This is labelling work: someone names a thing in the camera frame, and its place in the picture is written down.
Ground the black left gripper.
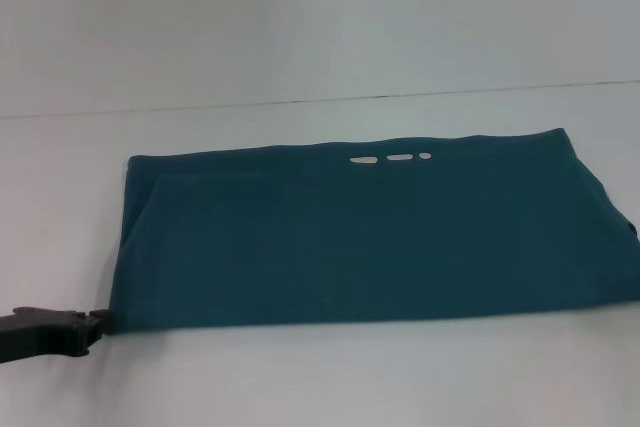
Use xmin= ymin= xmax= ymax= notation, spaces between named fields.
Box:
xmin=0 ymin=305 xmax=112 ymax=363

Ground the teal blue shirt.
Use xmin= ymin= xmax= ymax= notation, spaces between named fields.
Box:
xmin=107 ymin=126 xmax=640 ymax=336

